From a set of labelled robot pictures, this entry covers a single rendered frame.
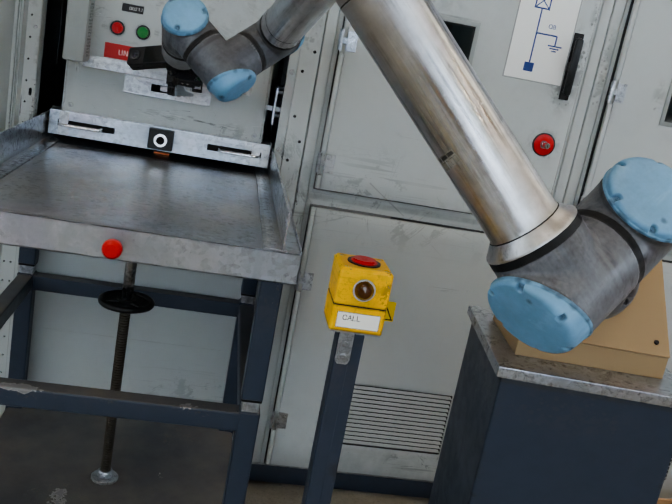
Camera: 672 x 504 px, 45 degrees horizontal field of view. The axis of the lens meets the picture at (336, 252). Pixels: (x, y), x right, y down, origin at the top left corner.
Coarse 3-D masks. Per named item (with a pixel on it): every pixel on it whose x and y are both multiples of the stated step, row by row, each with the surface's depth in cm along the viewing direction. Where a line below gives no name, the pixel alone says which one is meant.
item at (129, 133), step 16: (48, 128) 196; (96, 128) 197; (112, 128) 198; (128, 128) 198; (144, 128) 198; (160, 128) 199; (128, 144) 199; (144, 144) 199; (176, 144) 200; (192, 144) 201; (208, 144) 201; (224, 144) 202; (240, 144) 202; (224, 160) 203; (240, 160) 203
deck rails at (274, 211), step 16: (16, 128) 168; (32, 128) 182; (0, 144) 158; (16, 144) 170; (32, 144) 184; (48, 144) 189; (0, 160) 160; (16, 160) 166; (272, 160) 197; (0, 176) 150; (256, 176) 199; (272, 176) 189; (272, 192) 181; (272, 208) 167; (288, 208) 139; (272, 224) 153; (288, 224) 136; (272, 240) 142
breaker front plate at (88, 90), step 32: (96, 0) 190; (128, 0) 191; (160, 0) 192; (224, 0) 193; (256, 0) 194; (96, 32) 192; (128, 32) 193; (160, 32) 194; (224, 32) 195; (64, 96) 195; (96, 96) 196; (128, 96) 197; (160, 96) 198; (192, 96) 198; (256, 96) 200; (192, 128) 201; (224, 128) 202; (256, 128) 203
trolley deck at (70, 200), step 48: (0, 192) 141; (48, 192) 147; (96, 192) 154; (144, 192) 161; (192, 192) 170; (240, 192) 179; (0, 240) 131; (48, 240) 132; (96, 240) 133; (144, 240) 134; (192, 240) 135; (240, 240) 139; (288, 240) 145
